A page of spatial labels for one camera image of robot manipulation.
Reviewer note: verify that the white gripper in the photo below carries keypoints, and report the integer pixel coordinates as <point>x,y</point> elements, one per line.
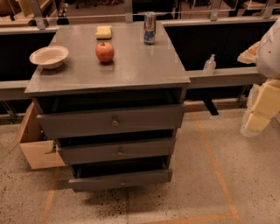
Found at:
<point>269,53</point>

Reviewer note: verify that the red apple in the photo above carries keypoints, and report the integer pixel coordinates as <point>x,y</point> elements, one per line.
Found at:
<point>104,52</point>

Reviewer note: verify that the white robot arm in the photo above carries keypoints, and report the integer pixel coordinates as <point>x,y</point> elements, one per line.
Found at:
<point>268,54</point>

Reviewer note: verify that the clear sanitizer pump bottle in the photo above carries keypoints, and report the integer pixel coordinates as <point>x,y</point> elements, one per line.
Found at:
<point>210,65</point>

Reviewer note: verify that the silver blue drink can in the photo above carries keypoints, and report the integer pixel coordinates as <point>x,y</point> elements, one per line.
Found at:
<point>149,28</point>

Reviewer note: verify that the middle grey drawer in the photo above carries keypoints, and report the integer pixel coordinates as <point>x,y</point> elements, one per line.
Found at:
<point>101,152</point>

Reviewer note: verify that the grey drawer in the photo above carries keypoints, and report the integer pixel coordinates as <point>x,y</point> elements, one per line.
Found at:
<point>101,152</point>
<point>121,180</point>
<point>111,121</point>

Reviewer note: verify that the grey drawer cabinet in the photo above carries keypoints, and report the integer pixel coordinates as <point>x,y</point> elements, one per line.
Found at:
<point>108,99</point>

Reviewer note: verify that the top grey drawer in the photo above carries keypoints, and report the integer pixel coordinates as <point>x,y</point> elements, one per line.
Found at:
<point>111,121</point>

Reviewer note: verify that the yellow sponge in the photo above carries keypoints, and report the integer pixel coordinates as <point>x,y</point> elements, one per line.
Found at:
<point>104,32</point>

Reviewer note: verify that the bottom grey drawer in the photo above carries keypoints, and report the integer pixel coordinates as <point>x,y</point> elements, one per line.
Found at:
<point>121,180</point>

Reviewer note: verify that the white paper bowl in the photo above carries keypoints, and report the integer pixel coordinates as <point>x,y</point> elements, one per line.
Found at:
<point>49,57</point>

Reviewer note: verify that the open cardboard box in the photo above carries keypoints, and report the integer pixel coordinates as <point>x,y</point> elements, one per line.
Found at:
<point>39,153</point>

